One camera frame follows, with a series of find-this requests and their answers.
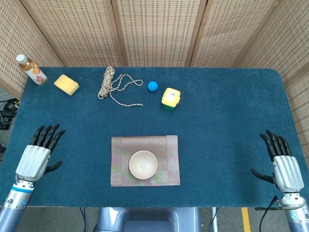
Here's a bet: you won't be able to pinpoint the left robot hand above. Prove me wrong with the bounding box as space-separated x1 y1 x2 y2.
14 124 66 182

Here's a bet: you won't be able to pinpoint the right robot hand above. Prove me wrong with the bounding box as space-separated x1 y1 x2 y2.
250 130 305 194

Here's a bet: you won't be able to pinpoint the white bowl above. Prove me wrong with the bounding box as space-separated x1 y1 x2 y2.
128 150 158 180

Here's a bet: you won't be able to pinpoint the brown woven placemat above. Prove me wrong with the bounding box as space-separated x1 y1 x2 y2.
110 135 181 188

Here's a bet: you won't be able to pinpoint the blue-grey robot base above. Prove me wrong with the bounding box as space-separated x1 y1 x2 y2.
93 206 201 232

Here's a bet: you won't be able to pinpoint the black bar under table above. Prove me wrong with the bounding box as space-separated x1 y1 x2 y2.
254 206 283 211

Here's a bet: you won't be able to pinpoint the yellow floor tape strip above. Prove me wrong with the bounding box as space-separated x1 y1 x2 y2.
241 207 251 232

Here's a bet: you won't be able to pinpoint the yellow sponge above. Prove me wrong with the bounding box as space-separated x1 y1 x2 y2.
54 74 80 96

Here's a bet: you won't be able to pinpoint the blue felt table cover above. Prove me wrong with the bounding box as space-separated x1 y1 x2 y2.
0 67 304 208

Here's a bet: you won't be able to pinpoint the juice bottle with white cap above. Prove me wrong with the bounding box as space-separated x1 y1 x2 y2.
15 54 48 86

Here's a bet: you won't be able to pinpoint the woven bamboo screen panel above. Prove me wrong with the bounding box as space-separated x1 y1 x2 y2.
20 0 125 68
0 0 65 100
111 0 208 68
235 0 309 150
185 0 281 68

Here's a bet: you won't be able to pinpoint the green container with yellow lid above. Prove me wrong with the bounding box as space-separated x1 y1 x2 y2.
161 87 181 112

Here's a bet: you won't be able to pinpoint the blue ball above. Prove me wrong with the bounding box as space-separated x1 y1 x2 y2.
147 81 159 93

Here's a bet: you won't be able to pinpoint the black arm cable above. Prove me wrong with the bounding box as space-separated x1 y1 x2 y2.
259 196 278 232

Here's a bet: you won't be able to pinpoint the black floor cables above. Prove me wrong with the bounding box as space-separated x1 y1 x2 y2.
0 98 21 130

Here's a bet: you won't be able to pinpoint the blue cable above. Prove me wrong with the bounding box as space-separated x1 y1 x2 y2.
79 207 88 232

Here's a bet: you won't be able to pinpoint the braided rope bundle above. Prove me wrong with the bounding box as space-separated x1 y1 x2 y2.
97 65 144 108

